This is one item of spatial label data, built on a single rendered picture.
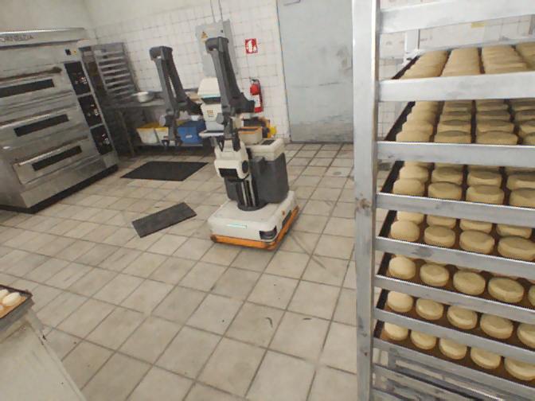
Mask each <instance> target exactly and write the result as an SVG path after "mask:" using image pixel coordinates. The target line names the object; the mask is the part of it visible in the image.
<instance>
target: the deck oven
mask: <svg viewBox="0 0 535 401"><path fill-rule="evenodd" d="M85 39H88V35H87V32H86V29H85V28H84V27H82V28H66V29H35V30H18V31H2V32H0V209H1V210H7V211H13V212H23V213H29V214H35V213H37V212H40V211H41V210H43V209H45V208H48V207H49V206H51V205H52V204H55V203H57V202H58V201H61V200H63V199H65V198H66V197H69V196H71V195H72V194H74V193H76V192H78V191H80V190H81V189H84V188H86V187H88V186H89V185H92V184H93V183H95V182H97V181H99V180H101V179H103V178H105V177H107V176H109V175H111V174H113V173H114V172H116V171H118V170H119V168H118V166H117V164H118V163H120V160H119V157H118V154H117V153H116V150H115V147H114V144H113V141H112V139H111V135H110V133H109V130H108V128H107V124H106V123H105V120H104V117H103V114H102V111H101V109H100V105H99V103H98V101H97V98H96V94H95V93H93V92H94V90H93V87H92V84H91V81H90V79H89V77H88V73H87V70H86V68H85V66H84V62H83V60H82V58H81V55H80V51H79V49H78V47H77V44H76V43H78V41H81V40H85Z"/></svg>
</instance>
